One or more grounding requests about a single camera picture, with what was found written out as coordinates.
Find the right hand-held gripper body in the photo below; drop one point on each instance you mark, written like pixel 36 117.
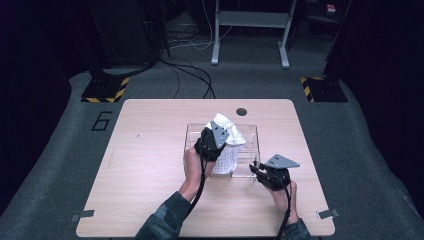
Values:
pixel 278 176

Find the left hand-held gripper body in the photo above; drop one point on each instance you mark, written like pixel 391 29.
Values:
pixel 208 146

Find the clear acrylic organizer box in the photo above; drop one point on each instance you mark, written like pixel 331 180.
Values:
pixel 248 146

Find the white waffle towel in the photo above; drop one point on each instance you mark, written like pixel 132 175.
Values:
pixel 230 160

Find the person's right hand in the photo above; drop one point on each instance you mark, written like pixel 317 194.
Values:
pixel 288 203

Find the person's left hand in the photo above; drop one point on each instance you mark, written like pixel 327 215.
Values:
pixel 195 173

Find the dark round table grommet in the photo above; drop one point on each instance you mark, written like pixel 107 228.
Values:
pixel 241 112

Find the grey tape piece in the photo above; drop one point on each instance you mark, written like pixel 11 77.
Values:
pixel 82 215
pixel 328 213

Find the black striped stand base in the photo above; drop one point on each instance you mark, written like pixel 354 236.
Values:
pixel 105 90
pixel 326 89

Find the black cabinet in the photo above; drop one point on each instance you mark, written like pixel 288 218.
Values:
pixel 123 30

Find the dark box with red label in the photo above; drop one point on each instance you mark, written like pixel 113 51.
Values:
pixel 325 11

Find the white metal desk frame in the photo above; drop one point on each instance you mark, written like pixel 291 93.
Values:
pixel 253 18

